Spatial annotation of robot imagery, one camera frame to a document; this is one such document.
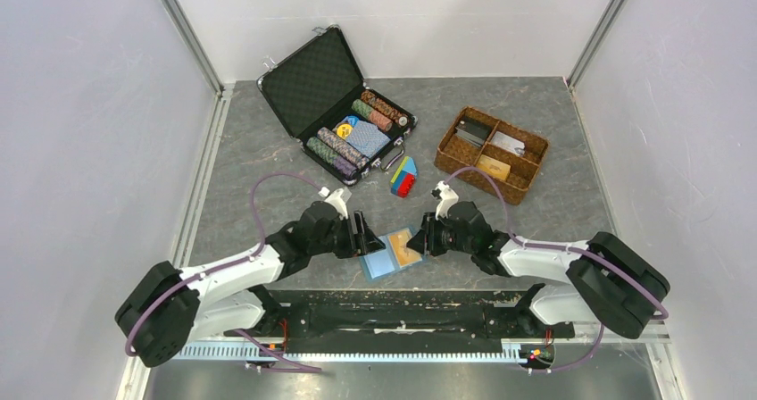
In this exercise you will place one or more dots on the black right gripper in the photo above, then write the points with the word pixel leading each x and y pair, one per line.
pixel 425 239

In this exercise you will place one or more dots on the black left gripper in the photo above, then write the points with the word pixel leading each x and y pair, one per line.
pixel 361 244

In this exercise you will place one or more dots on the blue card holder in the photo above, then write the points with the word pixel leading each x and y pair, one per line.
pixel 382 264

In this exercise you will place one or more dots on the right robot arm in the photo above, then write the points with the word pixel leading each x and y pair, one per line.
pixel 599 280

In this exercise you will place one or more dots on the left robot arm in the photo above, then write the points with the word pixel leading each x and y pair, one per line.
pixel 171 307

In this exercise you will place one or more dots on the gold VIP card stack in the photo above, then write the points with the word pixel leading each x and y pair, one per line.
pixel 493 167

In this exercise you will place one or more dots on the blue playing card deck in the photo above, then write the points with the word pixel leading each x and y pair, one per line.
pixel 367 138

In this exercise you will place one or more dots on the dark card stack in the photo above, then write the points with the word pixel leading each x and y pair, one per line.
pixel 473 131

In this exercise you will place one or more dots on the white card stack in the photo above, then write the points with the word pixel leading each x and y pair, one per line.
pixel 508 143

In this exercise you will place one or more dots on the colourful toy brick block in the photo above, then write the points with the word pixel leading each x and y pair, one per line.
pixel 404 178

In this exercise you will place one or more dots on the green purple chip stack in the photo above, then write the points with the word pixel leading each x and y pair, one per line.
pixel 331 157

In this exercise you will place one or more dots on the yellow dealer chip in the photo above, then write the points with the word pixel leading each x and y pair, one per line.
pixel 343 130

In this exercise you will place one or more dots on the woven wicker basket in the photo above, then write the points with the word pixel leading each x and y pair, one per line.
pixel 454 152

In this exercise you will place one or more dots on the green pink chip stack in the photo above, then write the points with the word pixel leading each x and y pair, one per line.
pixel 372 115

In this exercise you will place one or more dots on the brown orange chip stack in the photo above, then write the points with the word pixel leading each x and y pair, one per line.
pixel 384 108

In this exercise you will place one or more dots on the black poker chip case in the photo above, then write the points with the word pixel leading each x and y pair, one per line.
pixel 314 88

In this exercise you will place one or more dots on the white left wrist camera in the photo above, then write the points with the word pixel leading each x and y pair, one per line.
pixel 337 198

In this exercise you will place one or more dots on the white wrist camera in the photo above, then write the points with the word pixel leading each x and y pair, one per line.
pixel 337 198
pixel 446 198

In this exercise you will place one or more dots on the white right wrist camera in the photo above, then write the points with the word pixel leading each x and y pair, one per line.
pixel 446 198

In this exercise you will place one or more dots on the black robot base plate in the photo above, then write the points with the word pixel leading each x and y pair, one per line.
pixel 401 321

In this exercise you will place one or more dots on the white cable duct rail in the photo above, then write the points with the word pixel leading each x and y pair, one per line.
pixel 245 351

